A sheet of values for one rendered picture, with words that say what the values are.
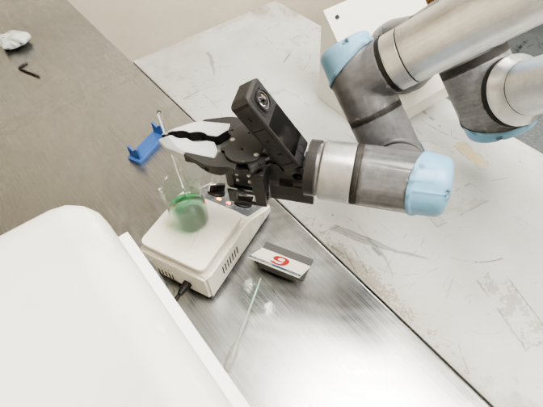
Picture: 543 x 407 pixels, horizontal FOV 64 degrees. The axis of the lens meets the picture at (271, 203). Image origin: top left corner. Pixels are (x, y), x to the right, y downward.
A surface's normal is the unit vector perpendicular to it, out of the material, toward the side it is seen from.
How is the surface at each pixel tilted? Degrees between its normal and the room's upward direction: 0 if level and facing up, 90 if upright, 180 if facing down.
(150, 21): 90
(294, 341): 0
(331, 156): 19
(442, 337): 0
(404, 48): 59
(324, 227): 0
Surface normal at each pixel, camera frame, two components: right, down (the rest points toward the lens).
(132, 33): 0.61, 0.60
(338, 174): -0.23, 0.08
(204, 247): -0.04, -0.62
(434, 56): -0.29, 0.73
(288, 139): 0.79, -0.21
